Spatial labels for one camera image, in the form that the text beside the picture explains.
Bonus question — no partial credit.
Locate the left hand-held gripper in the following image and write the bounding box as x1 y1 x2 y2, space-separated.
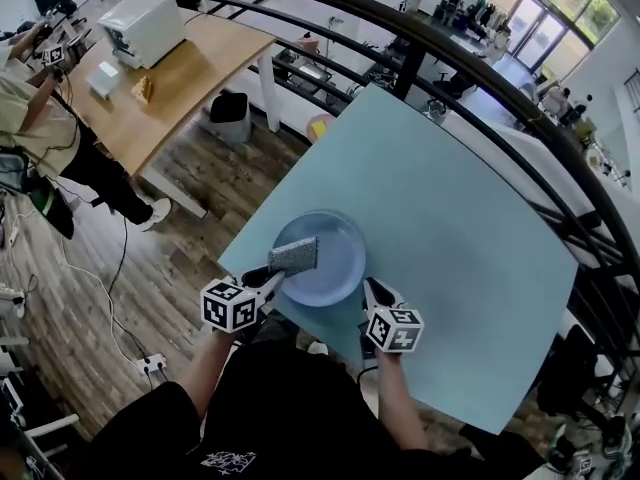
199 265 288 337

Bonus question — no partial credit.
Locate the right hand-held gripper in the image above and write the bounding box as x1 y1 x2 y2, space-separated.
356 276 426 362

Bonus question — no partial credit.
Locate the grey scrubbing sponge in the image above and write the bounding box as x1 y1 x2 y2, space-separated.
267 235 320 276

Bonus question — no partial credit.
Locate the light blue large plate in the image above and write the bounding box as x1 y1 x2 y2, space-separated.
272 210 368 308

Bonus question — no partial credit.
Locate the person's right forearm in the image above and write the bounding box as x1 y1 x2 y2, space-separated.
374 350 431 452

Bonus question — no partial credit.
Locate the person's left forearm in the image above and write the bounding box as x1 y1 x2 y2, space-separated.
177 327 236 422

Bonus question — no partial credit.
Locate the white power strip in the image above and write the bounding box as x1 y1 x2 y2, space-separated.
137 351 169 375

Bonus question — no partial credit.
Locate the person's black clothing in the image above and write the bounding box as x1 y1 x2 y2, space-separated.
67 312 549 480

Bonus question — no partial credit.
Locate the grey bin with black bag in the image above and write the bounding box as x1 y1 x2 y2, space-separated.
208 91 253 144

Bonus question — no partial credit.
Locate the pink round stool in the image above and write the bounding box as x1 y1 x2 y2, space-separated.
305 112 337 144

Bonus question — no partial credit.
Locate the black and green bag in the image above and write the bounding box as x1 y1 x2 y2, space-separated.
24 175 76 242

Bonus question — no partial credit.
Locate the yellow-brown block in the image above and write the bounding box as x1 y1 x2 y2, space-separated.
130 75 155 105

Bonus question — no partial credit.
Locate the wooden table with white legs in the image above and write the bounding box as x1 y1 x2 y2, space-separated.
59 7 279 219

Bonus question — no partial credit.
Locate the black metal railing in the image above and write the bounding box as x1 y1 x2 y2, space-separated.
162 0 640 419

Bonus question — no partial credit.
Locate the small white box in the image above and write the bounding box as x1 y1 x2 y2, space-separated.
85 61 121 102

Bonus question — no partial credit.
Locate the white toaster oven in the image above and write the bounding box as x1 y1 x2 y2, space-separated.
97 0 189 70

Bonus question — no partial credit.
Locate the glass entrance door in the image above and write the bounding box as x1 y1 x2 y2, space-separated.
499 0 624 69

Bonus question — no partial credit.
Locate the black floor cable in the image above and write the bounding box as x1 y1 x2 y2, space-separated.
107 215 151 364

